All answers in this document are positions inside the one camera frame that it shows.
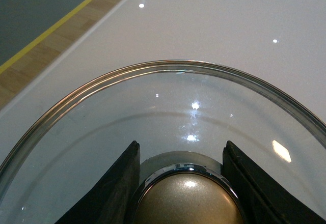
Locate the glass pot lid gold knob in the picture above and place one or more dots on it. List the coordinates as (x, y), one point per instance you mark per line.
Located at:
(181, 113)

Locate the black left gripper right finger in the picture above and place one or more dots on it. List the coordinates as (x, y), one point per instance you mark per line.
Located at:
(262, 198)

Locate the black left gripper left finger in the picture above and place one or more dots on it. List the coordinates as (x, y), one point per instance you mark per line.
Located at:
(107, 201)

